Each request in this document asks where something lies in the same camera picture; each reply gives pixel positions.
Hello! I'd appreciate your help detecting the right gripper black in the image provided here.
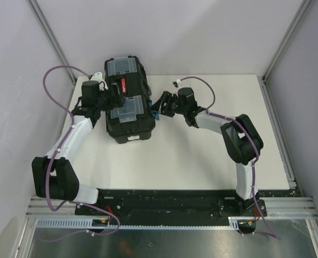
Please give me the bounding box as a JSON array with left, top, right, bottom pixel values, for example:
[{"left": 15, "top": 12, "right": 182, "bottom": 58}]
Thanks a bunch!
[{"left": 149, "top": 91, "right": 187, "bottom": 118}]

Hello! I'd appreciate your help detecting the black plastic toolbox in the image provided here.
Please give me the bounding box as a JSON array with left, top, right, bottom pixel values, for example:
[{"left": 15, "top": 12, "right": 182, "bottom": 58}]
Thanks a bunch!
[{"left": 104, "top": 56, "right": 156, "bottom": 144}]

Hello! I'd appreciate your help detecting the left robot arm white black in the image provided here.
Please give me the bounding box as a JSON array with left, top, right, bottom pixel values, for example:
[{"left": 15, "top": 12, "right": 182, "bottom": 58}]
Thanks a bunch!
[{"left": 32, "top": 80, "right": 125, "bottom": 215}]

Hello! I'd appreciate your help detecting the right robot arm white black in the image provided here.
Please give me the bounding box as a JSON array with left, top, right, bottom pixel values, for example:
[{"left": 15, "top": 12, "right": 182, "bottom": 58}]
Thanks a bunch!
[{"left": 151, "top": 88, "right": 264, "bottom": 216}]

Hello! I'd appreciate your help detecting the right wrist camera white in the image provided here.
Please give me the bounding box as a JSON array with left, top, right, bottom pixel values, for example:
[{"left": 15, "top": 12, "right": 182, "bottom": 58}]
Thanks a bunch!
[{"left": 173, "top": 79, "right": 182, "bottom": 89}]

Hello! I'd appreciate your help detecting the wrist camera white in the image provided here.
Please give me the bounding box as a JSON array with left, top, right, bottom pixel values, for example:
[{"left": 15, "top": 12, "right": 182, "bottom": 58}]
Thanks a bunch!
[
  {"left": 173, "top": 79, "right": 182, "bottom": 89},
  {"left": 89, "top": 72, "right": 108, "bottom": 91}
]

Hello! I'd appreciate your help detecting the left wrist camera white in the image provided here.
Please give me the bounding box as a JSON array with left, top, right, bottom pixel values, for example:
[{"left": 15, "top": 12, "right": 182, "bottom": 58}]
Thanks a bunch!
[{"left": 89, "top": 72, "right": 108, "bottom": 91}]

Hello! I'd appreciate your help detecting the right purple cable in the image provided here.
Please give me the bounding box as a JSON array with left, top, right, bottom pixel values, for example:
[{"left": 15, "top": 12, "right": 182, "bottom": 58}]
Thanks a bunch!
[{"left": 180, "top": 76, "right": 281, "bottom": 240}]

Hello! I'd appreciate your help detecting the purple cable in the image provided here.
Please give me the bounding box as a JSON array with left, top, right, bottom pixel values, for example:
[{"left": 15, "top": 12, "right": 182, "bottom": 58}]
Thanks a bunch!
[
  {"left": 37, "top": 65, "right": 121, "bottom": 242},
  {"left": 180, "top": 76, "right": 281, "bottom": 240}
]

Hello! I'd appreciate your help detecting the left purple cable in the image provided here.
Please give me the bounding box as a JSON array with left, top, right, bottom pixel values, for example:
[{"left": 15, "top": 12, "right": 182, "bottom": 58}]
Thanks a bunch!
[{"left": 37, "top": 65, "right": 121, "bottom": 242}]

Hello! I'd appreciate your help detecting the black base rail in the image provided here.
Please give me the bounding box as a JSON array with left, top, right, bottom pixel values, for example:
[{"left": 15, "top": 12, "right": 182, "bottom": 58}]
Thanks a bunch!
[{"left": 75, "top": 188, "right": 272, "bottom": 224}]

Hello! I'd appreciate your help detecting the right aluminium frame post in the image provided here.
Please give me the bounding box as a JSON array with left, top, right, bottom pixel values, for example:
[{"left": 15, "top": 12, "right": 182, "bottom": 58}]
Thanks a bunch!
[{"left": 262, "top": 0, "right": 314, "bottom": 81}]

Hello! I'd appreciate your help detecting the aluminium frame post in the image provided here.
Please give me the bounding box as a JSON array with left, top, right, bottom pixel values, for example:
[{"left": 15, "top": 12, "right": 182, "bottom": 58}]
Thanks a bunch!
[
  {"left": 26, "top": 0, "right": 77, "bottom": 83},
  {"left": 262, "top": 0, "right": 314, "bottom": 81}
]

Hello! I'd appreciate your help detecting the left aluminium frame post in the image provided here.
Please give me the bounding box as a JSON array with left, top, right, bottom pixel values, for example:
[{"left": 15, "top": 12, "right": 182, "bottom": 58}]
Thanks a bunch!
[{"left": 26, "top": 0, "right": 77, "bottom": 83}]

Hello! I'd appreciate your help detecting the grey slotted cable duct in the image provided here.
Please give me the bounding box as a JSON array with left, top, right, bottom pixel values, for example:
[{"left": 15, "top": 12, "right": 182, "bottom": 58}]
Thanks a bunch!
[{"left": 34, "top": 216, "right": 259, "bottom": 231}]

